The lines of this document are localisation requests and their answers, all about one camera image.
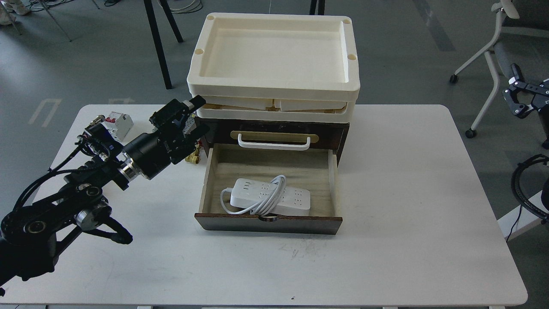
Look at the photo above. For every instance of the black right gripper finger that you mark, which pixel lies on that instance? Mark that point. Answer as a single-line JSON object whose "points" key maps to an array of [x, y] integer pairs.
{"points": [[522, 98]]}

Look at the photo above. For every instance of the white shelf edge right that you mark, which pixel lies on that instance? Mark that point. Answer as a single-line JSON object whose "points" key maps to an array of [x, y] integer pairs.
{"points": [[517, 221]]}

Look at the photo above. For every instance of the metal mesh power supply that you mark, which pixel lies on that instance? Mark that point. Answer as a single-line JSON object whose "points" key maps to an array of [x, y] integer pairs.
{"points": [[186, 123]]}

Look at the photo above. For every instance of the white drawer handle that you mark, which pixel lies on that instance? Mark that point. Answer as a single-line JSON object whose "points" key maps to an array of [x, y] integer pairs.
{"points": [[280, 146]]}

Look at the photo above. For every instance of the white power strip with cable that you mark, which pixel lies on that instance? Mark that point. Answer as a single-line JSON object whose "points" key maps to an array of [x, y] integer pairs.
{"points": [[264, 198]]}

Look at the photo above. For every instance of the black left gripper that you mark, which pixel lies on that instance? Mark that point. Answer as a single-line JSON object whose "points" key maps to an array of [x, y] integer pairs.
{"points": [[150, 153]]}

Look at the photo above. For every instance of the brass valve red handle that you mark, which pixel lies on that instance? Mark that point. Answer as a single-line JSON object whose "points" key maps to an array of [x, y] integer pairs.
{"points": [[194, 157]]}

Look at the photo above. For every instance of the open wooden drawer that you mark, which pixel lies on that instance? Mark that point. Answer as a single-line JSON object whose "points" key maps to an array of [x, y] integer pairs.
{"points": [[315, 173]]}

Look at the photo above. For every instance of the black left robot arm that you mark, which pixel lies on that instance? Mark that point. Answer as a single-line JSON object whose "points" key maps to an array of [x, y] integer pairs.
{"points": [[68, 200]]}

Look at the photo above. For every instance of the cream plastic tray top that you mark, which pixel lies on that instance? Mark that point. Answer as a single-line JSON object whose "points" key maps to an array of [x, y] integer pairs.
{"points": [[296, 57]]}

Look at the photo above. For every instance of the white circuit breaker red switches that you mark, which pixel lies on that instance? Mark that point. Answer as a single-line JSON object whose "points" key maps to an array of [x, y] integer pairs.
{"points": [[118, 124]]}

